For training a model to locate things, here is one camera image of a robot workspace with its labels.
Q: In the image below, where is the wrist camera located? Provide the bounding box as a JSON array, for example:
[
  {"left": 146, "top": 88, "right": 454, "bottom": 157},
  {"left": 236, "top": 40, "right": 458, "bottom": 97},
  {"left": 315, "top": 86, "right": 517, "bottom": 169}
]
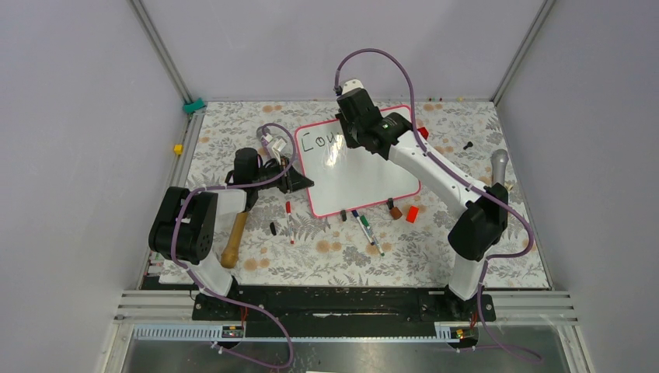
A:
[
  {"left": 340, "top": 78, "right": 364, "bottom": 95},
  {"left": 263, "top": 134, "right": 288, "bottom": 163}
]

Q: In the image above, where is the teal clamp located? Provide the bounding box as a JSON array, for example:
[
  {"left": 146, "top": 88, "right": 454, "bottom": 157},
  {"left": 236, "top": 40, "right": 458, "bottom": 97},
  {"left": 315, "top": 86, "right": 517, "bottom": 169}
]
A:
[{"left": 183, "top": 98, "right": 206, "bottom": 115}]

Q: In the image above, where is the brown wooden cylinder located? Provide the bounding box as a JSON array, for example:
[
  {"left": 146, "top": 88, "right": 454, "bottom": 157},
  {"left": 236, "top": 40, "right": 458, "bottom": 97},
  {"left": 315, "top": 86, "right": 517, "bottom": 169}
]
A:
[{"left": 389, "top": 207, "right": 403, "bottom": 220}]

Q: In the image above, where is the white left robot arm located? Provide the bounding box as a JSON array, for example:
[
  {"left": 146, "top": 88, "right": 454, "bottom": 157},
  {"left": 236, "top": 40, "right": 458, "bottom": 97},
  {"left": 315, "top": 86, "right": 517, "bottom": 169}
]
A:
[{"left": 148, "top": 148, "right": 314, "bottom": 319}]

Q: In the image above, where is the red capped marker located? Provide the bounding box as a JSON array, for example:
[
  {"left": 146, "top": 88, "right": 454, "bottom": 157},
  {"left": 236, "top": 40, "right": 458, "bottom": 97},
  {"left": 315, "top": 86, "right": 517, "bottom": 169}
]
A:
[{"left": 285, "top": 200, "right": 295, "bottom": 245}]

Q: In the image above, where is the red rectangular block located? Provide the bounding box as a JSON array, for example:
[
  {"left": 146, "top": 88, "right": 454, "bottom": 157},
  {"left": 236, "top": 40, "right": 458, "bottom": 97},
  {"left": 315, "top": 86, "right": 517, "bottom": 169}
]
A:
[{"left": 406, "top": 206, "right": 420, "bottom": 224}]

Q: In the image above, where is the pink framed whiteboard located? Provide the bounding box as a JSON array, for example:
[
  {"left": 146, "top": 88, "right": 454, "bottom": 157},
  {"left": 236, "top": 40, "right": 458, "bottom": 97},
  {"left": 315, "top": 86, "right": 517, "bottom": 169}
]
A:
[{"left": 294, "top": 119, "right": 421, "bottom": 218}]

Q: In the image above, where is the red lego brick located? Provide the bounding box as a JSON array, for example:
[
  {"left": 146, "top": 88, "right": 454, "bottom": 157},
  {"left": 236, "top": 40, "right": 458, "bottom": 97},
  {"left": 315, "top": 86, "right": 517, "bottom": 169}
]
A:
[{"left": 417, "top": 127, "right": 429, "bottom": 140}]

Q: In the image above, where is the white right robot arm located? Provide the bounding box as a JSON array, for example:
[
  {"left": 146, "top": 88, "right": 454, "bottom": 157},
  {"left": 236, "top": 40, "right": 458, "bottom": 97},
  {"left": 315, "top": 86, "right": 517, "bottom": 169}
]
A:
[{"left": 336, "top": 87, "right": 508, "bottom": 320}]

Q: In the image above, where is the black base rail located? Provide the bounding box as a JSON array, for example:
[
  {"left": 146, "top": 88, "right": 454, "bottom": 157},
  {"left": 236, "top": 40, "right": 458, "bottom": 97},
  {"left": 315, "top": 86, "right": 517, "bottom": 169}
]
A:
[{"left": 192, "top": 284, "right": 497, "bottom": 338}]

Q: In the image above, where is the blue capped marker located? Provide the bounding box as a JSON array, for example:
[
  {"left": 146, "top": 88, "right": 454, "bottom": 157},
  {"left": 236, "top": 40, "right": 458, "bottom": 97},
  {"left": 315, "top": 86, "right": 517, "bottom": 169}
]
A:
[{"left": 350, "top": 210, "right": 375, "bottom": 245}]

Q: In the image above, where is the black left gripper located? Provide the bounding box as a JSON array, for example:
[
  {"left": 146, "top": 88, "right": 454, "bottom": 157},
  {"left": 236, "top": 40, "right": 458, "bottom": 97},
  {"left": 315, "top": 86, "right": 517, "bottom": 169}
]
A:
[{"left": 252, "top": 155, "right": 312, "bottom": 193}]

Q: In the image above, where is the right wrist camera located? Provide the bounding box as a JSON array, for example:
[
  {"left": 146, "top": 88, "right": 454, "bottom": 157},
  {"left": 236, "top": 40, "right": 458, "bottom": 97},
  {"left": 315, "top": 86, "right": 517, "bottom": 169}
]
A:
[{"left": 340, "top": 78, "right": 364, "bottom": 95}]

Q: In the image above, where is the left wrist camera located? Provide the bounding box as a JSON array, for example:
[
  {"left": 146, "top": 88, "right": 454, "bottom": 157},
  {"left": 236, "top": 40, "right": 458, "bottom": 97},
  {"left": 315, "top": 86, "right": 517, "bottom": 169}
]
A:
[{"left": 263, "top": 134, "right": 288, "bottom": 163}]

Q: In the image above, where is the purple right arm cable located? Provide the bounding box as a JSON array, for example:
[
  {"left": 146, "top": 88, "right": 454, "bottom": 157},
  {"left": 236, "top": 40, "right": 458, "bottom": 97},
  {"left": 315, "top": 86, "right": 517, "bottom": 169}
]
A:
[{"left": 333, "top": 48, "right": 544, "bottom": 364}]

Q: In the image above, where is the green capped marker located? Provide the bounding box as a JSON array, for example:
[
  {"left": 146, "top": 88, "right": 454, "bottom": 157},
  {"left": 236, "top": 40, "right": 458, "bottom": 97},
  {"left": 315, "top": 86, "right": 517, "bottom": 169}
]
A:
[{"left": 359, "top": 215, "right": 385, "bottom": 256}]

